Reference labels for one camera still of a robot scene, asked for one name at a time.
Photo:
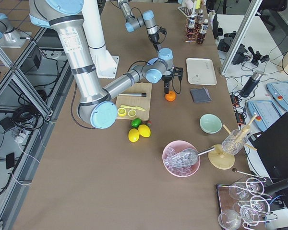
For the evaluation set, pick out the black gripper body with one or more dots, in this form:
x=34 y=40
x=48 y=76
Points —
x=167 y=80
x=155 y=38

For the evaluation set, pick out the orange fruit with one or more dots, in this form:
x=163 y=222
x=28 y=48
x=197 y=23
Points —
x=170 y=96

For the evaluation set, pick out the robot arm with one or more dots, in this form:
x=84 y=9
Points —
x=134 y=20
x=78 y=25

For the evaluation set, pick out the cream rabbit tray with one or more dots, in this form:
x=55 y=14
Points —
x=200 y=71

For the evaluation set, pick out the steel muddler black tip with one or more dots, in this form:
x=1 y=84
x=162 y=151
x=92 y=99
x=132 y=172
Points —
x=132 y=94

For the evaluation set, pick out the wooden cutting board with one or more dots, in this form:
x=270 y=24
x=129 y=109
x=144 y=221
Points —
x=143 y=102

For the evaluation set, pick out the grey folded cloth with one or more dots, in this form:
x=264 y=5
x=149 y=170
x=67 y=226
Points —
x=200 y=95

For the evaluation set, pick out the yellow plastic knife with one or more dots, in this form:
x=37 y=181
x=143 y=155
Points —
x=133 y=107

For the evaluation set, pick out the tea bottle back left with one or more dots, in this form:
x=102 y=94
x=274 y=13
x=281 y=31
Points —
x=191 y=28

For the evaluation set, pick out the tea bottle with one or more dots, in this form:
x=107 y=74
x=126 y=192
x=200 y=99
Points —
x=200 y=17
x=202 y=31
x=191 y=28

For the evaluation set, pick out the tea bottle front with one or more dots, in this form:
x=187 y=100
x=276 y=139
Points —
x=202 y=31

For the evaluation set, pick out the white cup rack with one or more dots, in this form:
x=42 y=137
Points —
x=188 y=12

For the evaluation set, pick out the lemon half lower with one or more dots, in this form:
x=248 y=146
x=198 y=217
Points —
x=132 y=113

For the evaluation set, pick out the lemon half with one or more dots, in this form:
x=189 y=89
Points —
x=121 y=112
x=132 y=113

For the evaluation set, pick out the pink cup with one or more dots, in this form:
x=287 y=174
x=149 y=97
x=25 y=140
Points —
x=189 y=4

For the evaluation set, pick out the tea bottle back right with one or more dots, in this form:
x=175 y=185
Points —
x=200 y=17

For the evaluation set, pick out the green lime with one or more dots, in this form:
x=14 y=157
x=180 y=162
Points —
x=136 y=122

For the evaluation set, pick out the yellow lemon upper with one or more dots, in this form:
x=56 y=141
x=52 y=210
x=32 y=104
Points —
x=144 y=131

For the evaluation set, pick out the yellow lemon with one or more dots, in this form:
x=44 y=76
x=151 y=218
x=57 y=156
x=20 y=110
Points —
x=144 y=131
x=133 y=135

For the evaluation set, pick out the lemon half upper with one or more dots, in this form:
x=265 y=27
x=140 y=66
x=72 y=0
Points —
x=121 y=112

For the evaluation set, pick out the green bowl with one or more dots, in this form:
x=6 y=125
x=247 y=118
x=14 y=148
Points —
x=210 y=123

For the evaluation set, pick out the yellow lemon lower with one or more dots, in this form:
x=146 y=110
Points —
x=133 y=135

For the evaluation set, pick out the pink bowl with ice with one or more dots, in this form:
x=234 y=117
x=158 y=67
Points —
x=170 y=158

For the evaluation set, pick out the metal ice scoop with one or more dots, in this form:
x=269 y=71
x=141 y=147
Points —
x=189 y=157

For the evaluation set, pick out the black thermos bottle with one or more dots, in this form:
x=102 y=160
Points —
x=251 y=83

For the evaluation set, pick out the glass cup on stand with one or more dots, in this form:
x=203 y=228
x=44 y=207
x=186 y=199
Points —
x=234 y=142

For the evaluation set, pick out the wooden cup tree stand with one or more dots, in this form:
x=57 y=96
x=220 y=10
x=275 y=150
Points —
x=223 y=160

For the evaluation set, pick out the teach pendant near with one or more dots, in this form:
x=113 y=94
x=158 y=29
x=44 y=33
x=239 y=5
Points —
x=267 y=112

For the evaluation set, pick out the teach pendant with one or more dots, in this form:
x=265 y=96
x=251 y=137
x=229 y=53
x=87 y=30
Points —
x=267 y=112
x=279 y=91

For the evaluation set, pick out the teach pendant far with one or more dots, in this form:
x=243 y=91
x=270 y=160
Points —
x=279 y=91

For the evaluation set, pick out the wine glass rack tray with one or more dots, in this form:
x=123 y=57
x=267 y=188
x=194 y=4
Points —
x=244 y=205

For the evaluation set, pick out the copper wire bottle rack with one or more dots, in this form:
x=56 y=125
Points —
x=196 y=29

